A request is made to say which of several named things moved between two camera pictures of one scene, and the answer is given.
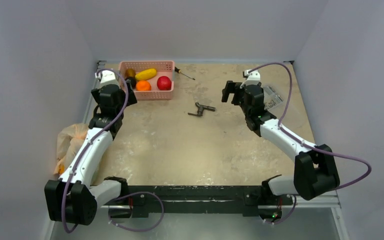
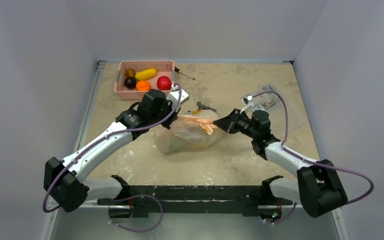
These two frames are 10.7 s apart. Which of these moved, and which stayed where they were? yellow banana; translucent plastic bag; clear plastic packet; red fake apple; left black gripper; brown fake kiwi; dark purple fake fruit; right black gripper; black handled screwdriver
Moved: translucent plastic bag; right black gripper; left black gripper
Stayed: brown fake kiwi; red fake apple; dark purple fake fruit; clear plastic packet; black handled screwdriver; yellow banana
